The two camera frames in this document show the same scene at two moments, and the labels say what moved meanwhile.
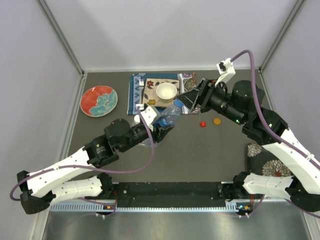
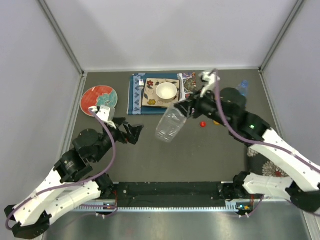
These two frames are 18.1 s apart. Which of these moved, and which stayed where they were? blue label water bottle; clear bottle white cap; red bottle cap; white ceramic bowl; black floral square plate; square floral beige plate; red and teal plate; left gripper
Moved: left gripper; clear bottle white cap; blue label water bottle
Stayed: red and teal plate; black floral square plate; red bottle cap; white ceramic bowl; square floral beige plate
